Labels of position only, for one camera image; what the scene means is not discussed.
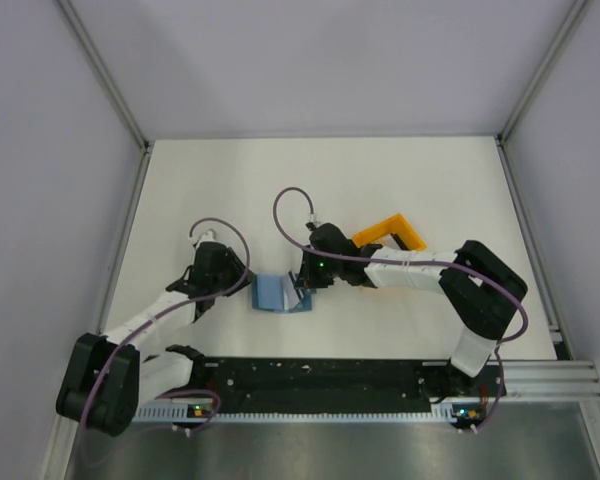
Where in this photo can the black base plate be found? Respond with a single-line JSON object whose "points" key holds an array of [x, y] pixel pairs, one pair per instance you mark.
{"points": [[337, 386]]}

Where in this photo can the white credit card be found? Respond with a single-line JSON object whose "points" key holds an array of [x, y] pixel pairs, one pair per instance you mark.
{"points": [[293, 296]]}

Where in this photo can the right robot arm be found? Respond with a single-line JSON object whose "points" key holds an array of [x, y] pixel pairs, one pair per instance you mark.
{"points": [[482, 289]]}

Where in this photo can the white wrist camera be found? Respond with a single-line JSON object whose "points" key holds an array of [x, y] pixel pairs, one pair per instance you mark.
{"points": [[209, 235], [314, 220]]}

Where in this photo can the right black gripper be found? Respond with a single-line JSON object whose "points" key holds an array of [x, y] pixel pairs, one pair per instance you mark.
{"points": [[307, 278]]}

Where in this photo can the grey cable duct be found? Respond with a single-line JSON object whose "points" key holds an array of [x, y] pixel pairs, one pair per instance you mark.
{"points": [[164, 412]]}

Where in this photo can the aluminium frame rail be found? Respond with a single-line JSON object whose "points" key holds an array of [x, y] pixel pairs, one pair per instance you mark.
{"points": [[545, 381]]}

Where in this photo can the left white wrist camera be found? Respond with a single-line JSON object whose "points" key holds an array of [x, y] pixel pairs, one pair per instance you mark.
{"points": [[209, 235]]}

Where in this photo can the blue leather card holder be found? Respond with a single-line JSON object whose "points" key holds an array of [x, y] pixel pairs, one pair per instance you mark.
{"points": [[266, 295]]}

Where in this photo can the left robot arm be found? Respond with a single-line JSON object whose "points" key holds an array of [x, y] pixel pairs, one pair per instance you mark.
{"points": [[109, 376]]}

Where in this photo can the orange plastic card stand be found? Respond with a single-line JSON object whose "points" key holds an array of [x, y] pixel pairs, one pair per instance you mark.
{"points": [[396, 239]]}

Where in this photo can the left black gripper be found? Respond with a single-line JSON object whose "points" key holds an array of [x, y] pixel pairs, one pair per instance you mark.
{"points": [[233, 263]]}

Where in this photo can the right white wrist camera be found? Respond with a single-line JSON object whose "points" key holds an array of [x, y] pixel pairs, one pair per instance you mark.
{"points": [[314, 220]]}

